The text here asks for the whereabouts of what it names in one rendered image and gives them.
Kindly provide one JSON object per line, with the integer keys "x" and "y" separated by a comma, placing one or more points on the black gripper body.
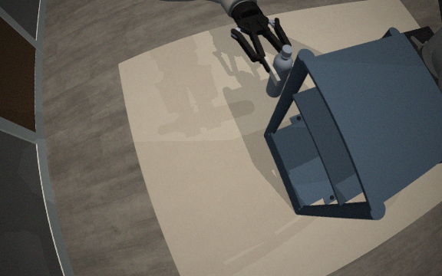
{"x": 245, "y": 11}

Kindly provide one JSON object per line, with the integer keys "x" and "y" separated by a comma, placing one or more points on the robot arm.
{"x": 430, "y": 51}

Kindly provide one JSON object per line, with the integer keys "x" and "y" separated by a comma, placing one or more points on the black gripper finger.
{"x": 259, "y": 55}
{"x": 274, "y": 41}

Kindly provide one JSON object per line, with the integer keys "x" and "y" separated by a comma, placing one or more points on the grey bottle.
{"x": 283, "y": 64}

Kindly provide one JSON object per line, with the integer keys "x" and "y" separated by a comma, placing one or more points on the blue shelving unit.
{"x": 387, "y": 109}

